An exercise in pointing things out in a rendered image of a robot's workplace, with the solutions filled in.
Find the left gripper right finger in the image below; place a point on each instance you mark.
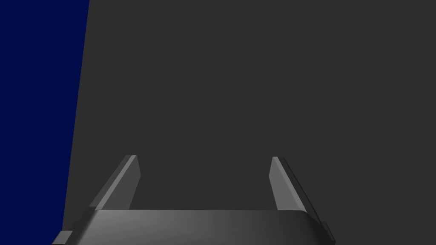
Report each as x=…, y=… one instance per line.
x=285, y=192

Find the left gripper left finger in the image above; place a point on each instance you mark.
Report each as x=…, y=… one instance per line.
x=121, y=190

